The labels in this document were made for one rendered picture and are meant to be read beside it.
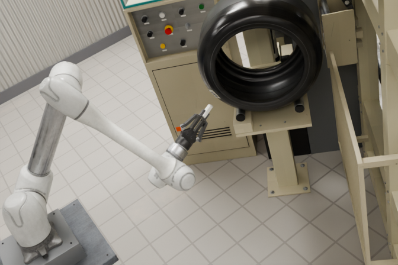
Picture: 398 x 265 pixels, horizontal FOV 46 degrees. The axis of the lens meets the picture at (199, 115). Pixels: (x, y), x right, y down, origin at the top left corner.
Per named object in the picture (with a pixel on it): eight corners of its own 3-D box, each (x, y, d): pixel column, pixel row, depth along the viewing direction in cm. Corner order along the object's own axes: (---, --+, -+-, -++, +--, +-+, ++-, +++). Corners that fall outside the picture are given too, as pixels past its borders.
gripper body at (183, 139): (171, 139, 215) (183, 123, 217) (184, 150, 219) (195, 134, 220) (177, 142, 209) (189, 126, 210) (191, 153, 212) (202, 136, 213)
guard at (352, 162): (338, 142, 280) (326, 41, 239) (341, 142, 279) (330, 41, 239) (367, 275, 209) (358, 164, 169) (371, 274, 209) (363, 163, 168)
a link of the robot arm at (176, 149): (177, 160, 219) (184, 149, 220) (184, 164, 210) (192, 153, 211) (162, 149, 215) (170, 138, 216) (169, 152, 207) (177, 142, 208)
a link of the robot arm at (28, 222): (14, 252, 206) (-9, 217, 194) (21, 224, 221) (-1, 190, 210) (50, 241, 206) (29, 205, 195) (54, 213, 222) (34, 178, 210)
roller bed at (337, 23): (323, 48, 253) (317, -3, 236) (351, 43, 250) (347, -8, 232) (327, 68, 237) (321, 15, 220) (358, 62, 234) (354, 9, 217)
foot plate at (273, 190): (267, 168, 321) (266, 165, 320) (307, 162, 315) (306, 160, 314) (267, 197, 300) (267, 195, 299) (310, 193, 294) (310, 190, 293)
